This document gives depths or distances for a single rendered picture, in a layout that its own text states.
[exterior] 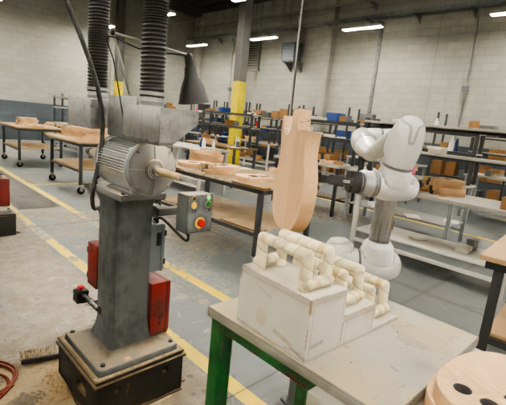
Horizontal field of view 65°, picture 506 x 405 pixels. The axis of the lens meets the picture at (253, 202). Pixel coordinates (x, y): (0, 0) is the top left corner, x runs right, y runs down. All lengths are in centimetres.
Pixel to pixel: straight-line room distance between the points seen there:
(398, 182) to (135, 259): 134
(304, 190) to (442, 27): 1233
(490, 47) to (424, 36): 186
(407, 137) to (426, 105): 1169
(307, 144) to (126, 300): 137
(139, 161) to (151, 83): 36
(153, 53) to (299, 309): 115
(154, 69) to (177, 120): 24
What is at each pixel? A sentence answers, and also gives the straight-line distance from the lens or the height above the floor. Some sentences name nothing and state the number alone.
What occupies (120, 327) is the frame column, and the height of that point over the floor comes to 41.
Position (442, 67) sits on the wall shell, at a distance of 1309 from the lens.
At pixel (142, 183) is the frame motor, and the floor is 119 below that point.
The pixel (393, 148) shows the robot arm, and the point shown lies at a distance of 139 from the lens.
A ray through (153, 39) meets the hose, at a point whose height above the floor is 178.
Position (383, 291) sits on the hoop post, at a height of 102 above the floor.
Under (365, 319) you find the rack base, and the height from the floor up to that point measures 98.
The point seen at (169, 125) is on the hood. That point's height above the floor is 146.
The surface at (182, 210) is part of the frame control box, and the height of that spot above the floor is 104.
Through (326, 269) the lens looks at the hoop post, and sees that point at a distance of 108.
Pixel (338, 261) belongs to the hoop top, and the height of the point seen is 112.
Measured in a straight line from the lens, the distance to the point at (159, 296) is 228.
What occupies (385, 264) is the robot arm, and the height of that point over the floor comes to 89.
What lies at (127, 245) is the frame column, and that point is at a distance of 210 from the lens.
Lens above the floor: 151
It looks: 11 degrees down
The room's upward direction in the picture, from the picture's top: 6 degrees clockwise
